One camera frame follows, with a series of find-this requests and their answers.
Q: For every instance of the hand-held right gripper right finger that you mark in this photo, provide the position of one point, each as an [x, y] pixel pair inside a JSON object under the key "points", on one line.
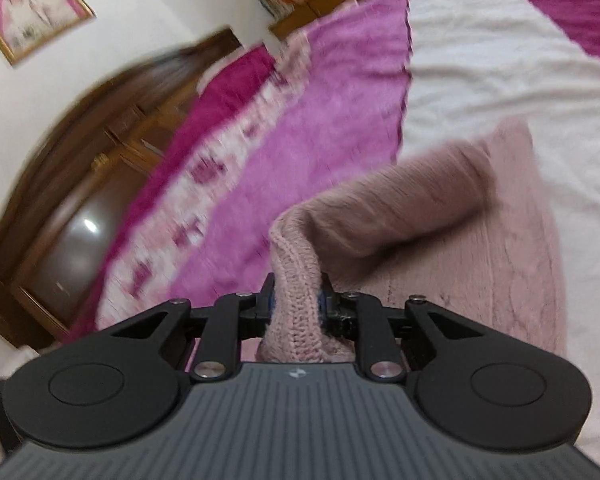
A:
{"points": [[328, 305]]}

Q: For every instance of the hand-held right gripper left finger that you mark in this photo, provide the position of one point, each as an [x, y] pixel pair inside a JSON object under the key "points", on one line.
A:
{"points": [[267, 300]]}

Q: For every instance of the framed wall picture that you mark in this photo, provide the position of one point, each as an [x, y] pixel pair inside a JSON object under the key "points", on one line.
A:
{"points": [[30, 10]]}

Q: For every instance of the purple floral bedspread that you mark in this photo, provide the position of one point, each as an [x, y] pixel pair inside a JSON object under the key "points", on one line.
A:
{"points": [[480, 60]]}

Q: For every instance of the carved wooden headboard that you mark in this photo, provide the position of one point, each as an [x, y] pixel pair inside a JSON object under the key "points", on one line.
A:
{"points": [[80, 185]]}

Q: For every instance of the pink knit cardigan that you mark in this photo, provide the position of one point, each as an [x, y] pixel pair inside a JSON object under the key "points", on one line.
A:
{"points": [[430, 240]]}

